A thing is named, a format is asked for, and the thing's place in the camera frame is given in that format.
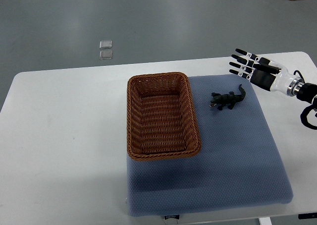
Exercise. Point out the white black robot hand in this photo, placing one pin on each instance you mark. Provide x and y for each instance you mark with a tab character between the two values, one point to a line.
265	73

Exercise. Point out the dark toy crocodile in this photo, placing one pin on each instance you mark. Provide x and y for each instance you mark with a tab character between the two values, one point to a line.
229	100

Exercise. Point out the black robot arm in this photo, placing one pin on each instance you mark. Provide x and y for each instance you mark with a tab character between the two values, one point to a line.
307	92

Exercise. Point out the brown wicker basket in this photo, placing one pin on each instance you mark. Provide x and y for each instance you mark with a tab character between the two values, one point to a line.
161	118

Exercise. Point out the blue grey foam mat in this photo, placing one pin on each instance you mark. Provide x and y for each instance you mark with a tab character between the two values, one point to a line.
238	165

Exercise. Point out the black table control panel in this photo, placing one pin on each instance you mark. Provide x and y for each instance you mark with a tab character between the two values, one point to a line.
307	216

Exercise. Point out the upper floor socket cover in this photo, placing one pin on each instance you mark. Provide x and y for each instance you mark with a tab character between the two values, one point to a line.
106	44

